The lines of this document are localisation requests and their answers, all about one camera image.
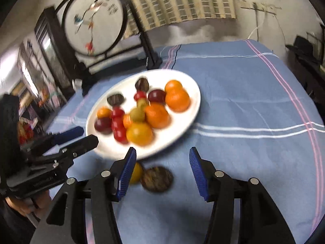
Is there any dark red plum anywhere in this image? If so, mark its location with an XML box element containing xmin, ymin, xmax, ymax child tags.
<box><xmin>148</xmin><ymin>89</ymin><xmax>166</xmax><ymax>104</ymax></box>

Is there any orange mandarin centre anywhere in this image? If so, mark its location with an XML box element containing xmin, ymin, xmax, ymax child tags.
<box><xmin>144</xmin><ymin>102</ymin><xmax>171</xmax><ymax>129</ymax></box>

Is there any white power cable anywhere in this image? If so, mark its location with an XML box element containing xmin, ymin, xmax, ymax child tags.
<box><xmin>247</xmin><ymin>17</ymin><xmax>266</xmax><ymax>41</ymax></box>

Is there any mandarin in pile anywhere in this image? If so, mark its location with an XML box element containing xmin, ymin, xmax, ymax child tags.
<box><xmin>123</xmin><ymin>114</ymin><xmax>133</xmax><ymax>129</ymax></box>

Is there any white round plate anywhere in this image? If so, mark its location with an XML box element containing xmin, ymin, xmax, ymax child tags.
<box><xmin>85</xmin><ymin>69</ymin><xmax>201</xmax><ymax>160</ymax></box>

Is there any round embroidered screen stand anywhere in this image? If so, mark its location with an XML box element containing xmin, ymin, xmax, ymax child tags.
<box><xmin>55</xmin><ymin>0</ymin><xmax>163</xmax><ymax>96</ymax></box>

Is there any small mandarin orange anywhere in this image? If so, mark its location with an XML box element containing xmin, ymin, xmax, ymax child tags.
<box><xmin>165</xmin><ymin>89</ymin><xmax>191</xmax><ymax>112</ymax></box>

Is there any dark wooden cabinet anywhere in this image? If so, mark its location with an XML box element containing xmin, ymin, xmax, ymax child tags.
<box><xmin>34</xmin><ymin>7</ymin><xmax>78</xmax><ymax>100</ymax></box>

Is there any yellow-orange persimmon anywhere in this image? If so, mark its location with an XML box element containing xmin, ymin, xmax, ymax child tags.
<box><xmin>126</xmin><ymin>122</ymin><xmax>154</xmax><ymax>147</ymax></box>

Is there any small orange left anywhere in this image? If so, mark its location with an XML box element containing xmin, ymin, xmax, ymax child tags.
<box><xmin>96</xmin><ymin>106</ymin><xmax>112</xmax><ymax>119</ymax></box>

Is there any person's left hand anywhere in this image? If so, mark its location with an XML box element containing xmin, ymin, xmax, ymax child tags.
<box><xmin>5</xmin><ymin>191</ymin><xmax>52</xmax><ymax>218</ymax></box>

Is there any green-yellow orange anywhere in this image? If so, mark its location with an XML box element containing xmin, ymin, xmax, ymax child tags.
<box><xmin>129</xmin><ymin>162</ymin><xmax>144</xmax><ymax>184</ymax></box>

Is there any red cherry tomato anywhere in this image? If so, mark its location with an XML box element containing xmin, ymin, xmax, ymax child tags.
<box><xmin>113</xmin><ymin>128</ymin><xmax>128</xmax><ymax>144</ymax></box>
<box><xmin>111</xmin><ymin>106</ymin><xmax>125</xmax><ymax>119</ymax></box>

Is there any large orange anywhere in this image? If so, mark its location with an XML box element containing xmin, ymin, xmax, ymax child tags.
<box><xmin>165</xmin><ymin>80</ymin><xmax>183</xmax><ymax>93</ymax></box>

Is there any small red tomato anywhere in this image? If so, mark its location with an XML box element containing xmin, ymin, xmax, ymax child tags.
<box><xmin>134</xmin><ymin>90</ymin><xmax>146</xmax><ymax>101</ymax></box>

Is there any red tomato on plate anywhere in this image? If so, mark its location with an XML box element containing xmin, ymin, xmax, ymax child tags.
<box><xmin>111</xmin><ymin>117</ymin><xmax>124</xmax><ymax>131</ymax></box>

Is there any dark plum beside plate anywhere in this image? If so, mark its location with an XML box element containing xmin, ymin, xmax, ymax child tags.
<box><xmin>94</xmin><ymin>117</ymin><xmax>112</xmax><ymax>134</ymax></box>

